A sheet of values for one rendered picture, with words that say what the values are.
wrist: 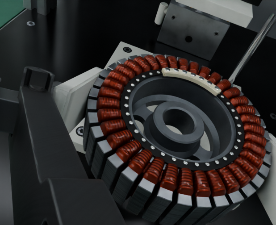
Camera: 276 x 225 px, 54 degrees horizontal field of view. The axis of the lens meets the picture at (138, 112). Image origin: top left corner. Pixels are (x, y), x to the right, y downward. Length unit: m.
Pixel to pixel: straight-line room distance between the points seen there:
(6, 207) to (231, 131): 0.15
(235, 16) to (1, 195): 0.21
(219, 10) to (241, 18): 0.02
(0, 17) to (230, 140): 0.32
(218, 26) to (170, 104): 0.19
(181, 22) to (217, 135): 0.19
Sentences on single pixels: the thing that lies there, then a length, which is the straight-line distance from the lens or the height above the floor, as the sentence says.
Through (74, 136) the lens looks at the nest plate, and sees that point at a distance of 0.22.
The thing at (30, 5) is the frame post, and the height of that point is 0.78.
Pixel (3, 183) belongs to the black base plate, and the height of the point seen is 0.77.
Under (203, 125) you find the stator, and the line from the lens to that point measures 0.17.
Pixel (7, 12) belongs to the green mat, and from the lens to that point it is 0.41.
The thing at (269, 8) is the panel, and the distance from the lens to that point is 0.48.
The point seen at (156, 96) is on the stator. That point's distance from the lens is 0.19.
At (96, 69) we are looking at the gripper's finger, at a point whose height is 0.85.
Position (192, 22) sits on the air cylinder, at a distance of 0.35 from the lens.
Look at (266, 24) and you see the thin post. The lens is 0.29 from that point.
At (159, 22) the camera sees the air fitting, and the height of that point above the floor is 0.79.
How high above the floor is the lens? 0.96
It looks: 47 degrees down
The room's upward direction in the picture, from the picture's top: 21 degrees clockwise
